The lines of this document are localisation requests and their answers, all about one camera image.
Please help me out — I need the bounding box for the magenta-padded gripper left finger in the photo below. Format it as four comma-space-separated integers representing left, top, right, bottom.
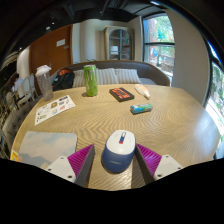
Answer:
45, 143, 96, 188

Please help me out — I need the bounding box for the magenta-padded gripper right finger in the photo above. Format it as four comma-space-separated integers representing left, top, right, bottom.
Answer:
134, 143, 184, 185

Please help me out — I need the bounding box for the blue and white computer mouse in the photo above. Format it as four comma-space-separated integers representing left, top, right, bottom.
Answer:
101, 129, 137, 174

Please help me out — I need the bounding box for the sky print mouse pad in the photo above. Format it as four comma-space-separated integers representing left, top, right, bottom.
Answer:
18, 130, 78, 169

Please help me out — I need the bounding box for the white sticker sheet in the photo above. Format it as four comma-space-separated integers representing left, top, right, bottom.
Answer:
34, 94, 77, 126

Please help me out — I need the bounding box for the small teal box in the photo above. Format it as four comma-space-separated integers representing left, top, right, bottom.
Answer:
130, 102, 154, 115

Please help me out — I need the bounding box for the cream white tube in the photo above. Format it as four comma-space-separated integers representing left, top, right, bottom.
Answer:
134, 83, 151, 100

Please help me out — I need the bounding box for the clear shaker bottle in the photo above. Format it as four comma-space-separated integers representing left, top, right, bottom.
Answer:
35, 65, 55, 102

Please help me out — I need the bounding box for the black box with red print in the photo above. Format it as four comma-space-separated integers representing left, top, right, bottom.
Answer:
109, 87, 135, 103

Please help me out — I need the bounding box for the black backpack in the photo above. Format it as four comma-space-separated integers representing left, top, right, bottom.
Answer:
51, 68, 76, 92

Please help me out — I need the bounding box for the group of dining chairs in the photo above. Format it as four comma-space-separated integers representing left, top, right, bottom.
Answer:
0, 73, 37, 111

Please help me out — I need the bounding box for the green drink can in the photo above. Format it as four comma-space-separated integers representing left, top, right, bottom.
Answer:
83, 64, 99, 98

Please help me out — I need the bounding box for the grey curved sofa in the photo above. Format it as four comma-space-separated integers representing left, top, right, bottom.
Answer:
49, 60, 171, 88

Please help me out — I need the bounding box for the striped cushion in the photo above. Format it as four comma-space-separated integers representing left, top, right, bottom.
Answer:
72, 68, 119, 88
114, 68, 142, 85

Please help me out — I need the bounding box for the brown wooden door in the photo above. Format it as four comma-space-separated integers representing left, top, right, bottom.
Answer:
29, 23, 74, 96

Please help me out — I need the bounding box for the black framed window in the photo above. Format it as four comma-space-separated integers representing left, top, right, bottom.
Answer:
142, 14, 176, 81

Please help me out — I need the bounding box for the glass door cabinet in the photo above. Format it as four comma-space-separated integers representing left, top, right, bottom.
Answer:
103, 25, 135, 62

